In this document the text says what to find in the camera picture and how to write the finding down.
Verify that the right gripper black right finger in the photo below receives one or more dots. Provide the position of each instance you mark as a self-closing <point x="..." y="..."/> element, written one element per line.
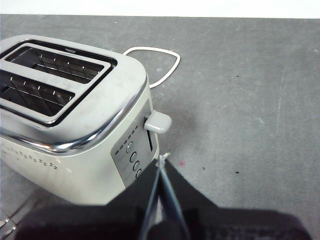
<point x="237" y="225"/>

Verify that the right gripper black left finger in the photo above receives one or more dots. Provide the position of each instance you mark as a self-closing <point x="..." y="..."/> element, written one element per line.
<point x="100" y="222"/>

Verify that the grey toaster lever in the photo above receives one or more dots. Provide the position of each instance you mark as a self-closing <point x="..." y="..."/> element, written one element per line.
<point x="158" y="122"/>

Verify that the shiny metal toast rack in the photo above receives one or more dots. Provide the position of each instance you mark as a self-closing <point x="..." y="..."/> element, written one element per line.
<point x="6" y="223"/>

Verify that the cream two-slot toaster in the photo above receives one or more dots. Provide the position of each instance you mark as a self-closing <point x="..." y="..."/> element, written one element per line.
<point x="105" y="105"/>

